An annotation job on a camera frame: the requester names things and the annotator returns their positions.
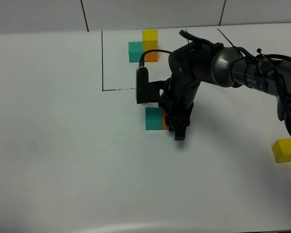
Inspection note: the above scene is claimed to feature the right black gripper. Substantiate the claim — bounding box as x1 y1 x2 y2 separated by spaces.
163 77 201 141

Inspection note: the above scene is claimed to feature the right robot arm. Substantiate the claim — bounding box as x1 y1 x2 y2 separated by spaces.
164 31 291 140

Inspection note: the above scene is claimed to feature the orange template block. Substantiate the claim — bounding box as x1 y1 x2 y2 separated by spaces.
144 51 158 62

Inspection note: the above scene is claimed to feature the teal template block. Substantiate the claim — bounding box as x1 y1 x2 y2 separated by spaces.
129 42 143 63

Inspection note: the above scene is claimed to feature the yellow template block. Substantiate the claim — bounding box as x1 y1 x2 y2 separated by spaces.
142 30 158 52

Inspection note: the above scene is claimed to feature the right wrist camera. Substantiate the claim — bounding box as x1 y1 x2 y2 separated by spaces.
136 67 173 105

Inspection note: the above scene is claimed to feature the right camera cable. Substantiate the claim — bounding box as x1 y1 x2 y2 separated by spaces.
138 49 173 68

